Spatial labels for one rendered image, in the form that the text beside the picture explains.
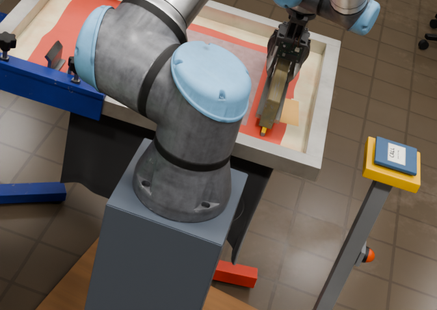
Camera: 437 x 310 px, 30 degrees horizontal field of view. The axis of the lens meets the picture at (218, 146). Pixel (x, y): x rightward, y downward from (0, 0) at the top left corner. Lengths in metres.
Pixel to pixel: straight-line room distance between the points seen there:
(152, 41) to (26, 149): 2.03
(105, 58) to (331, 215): 2.16
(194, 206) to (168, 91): 0.18
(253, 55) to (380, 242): 1.30
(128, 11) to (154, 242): 0.34
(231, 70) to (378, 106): 2.87
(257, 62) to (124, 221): 0.97
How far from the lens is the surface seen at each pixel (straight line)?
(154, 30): 1.17
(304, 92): 2.03
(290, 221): 3.12
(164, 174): 1.17
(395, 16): 4.87
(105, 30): 1.17
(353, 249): 2.08
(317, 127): 1.86
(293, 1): 1.68
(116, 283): 1.30
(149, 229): 1.20
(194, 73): 1.09
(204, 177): 1.17
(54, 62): 1.82
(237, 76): 1.12
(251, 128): 1.85
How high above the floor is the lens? 2.01
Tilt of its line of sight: 37 degrees down
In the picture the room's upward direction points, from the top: 17 degrees clockwise
